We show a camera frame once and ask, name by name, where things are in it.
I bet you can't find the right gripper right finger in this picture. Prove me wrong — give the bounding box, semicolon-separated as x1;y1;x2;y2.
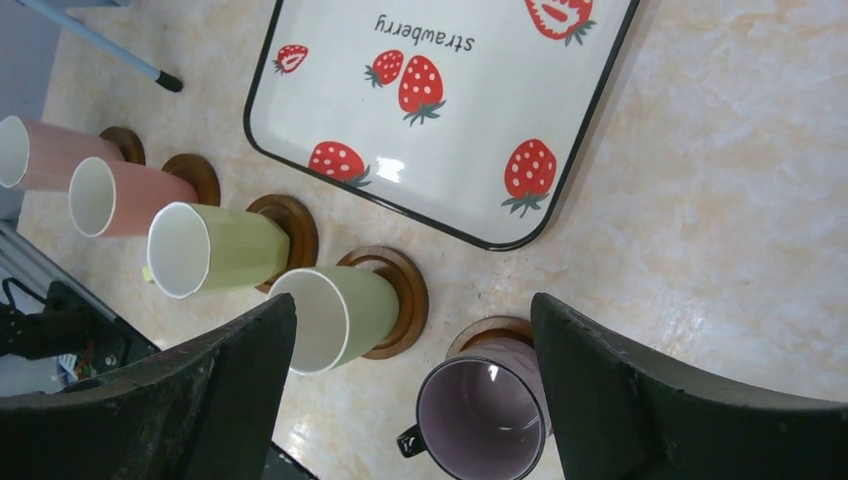
531;293;847;479

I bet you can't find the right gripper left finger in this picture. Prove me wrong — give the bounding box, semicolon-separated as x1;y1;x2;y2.
1;294;297;479

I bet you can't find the purple mug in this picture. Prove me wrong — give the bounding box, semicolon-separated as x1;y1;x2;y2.
396;337;552;479

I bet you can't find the brown wooden coaster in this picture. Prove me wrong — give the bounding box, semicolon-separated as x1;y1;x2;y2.
445;315;534;359
246;194;319;293
162;153;221;206
99;126;146;165
337;245;429;360

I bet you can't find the yellow green mug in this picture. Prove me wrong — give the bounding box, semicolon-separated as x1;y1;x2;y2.
145;202;291;299

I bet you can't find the light green mug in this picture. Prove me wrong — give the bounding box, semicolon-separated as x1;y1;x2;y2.
267;266;400;376

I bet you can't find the salmon pink mug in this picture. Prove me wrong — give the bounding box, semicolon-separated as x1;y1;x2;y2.
68;157;198;238

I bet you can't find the pale pink mug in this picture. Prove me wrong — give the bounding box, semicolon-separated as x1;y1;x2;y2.
1;115;125;192

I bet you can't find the strawberry enamel tray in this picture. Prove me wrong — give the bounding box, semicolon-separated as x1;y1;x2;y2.
243;1;638;251

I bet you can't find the light blue tripod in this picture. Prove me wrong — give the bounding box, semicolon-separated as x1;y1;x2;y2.
19;0;184;93

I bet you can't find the aluminium frame rail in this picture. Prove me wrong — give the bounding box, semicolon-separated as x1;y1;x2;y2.
1;221;119;322

